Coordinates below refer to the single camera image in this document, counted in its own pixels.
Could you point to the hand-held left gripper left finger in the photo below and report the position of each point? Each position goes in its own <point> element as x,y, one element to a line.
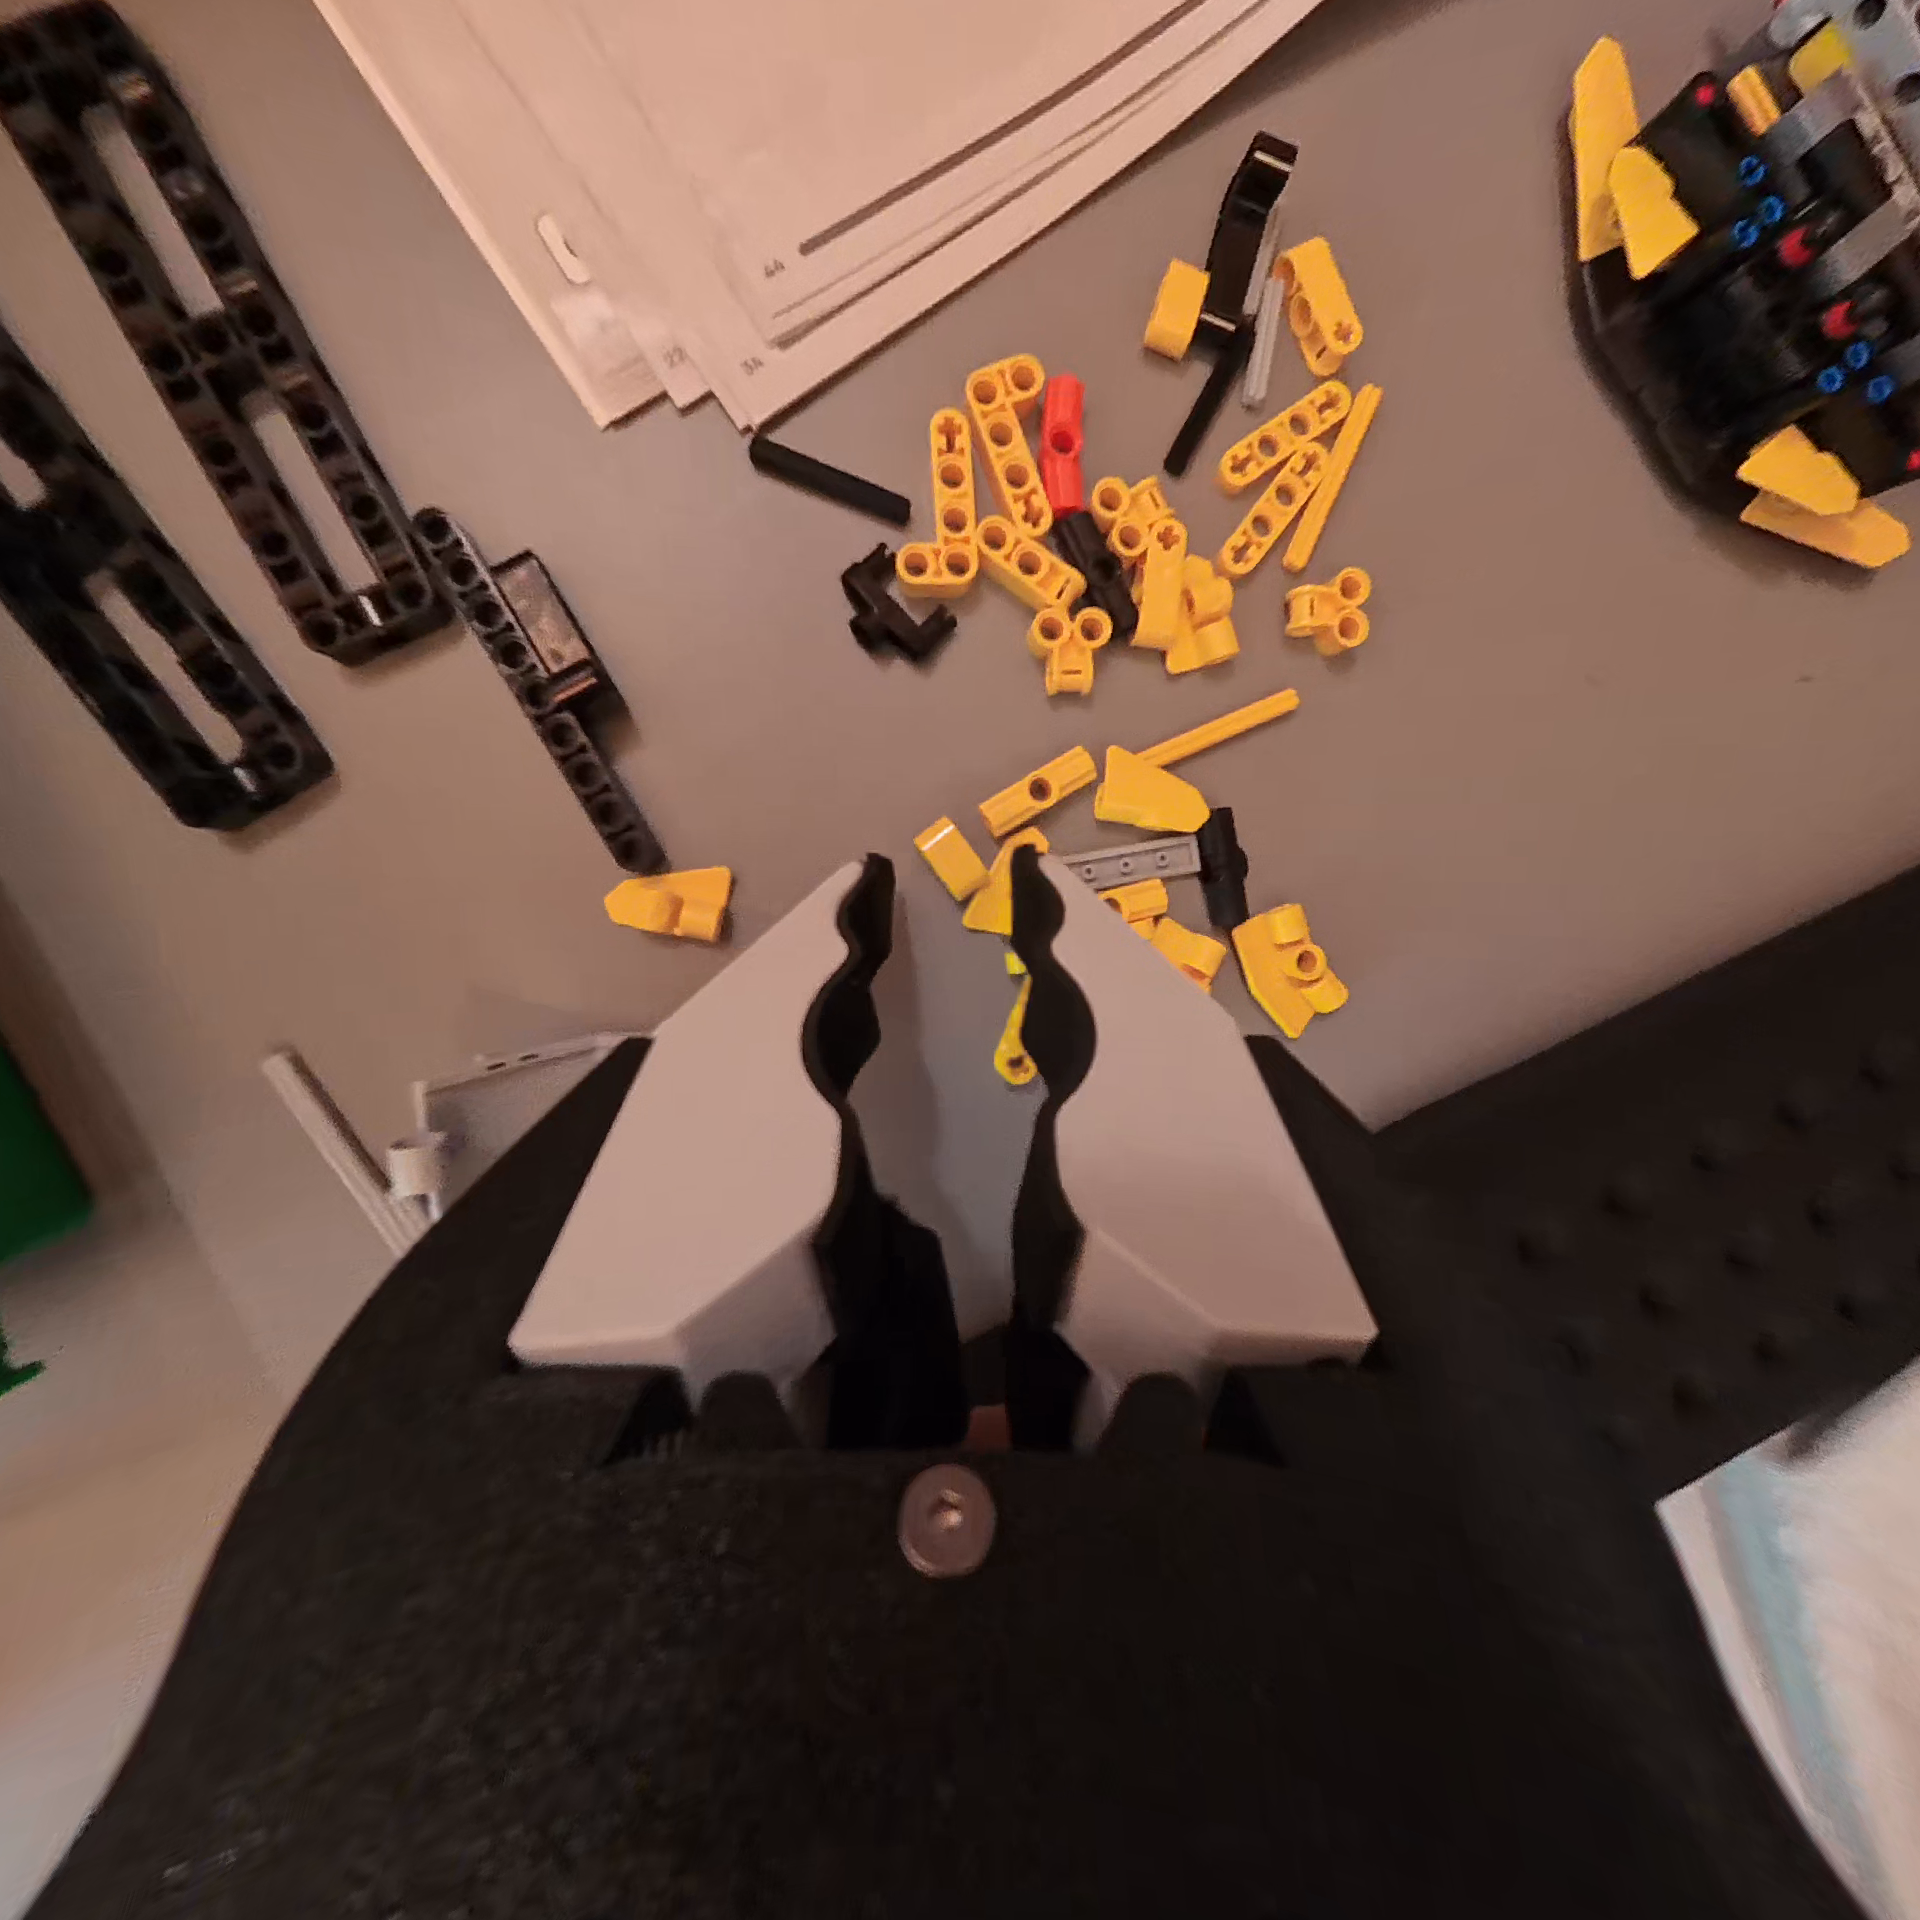
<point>689,1202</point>

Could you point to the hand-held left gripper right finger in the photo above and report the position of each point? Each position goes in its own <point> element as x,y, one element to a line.
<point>1201,1202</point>

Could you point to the black lego frame piece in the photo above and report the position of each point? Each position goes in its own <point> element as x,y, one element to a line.
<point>90,599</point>
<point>316,526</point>

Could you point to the green plastic bin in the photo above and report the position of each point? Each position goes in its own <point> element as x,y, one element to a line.
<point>31,1186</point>

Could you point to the black dimpled cloth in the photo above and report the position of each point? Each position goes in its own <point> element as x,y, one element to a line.
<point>1650,1202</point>

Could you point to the partly built lego chassis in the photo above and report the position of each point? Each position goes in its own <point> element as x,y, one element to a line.
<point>1753,329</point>

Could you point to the black long lego beam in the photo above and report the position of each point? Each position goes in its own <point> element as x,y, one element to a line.
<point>570,720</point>

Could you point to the pale grey lego parts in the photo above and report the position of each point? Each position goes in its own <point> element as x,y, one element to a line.
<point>449,1112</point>

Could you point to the lego instruction booklet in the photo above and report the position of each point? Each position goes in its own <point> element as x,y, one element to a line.
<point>823,151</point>

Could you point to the pile of yellow Lego pieces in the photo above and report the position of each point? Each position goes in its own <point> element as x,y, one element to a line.
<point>1142,570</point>

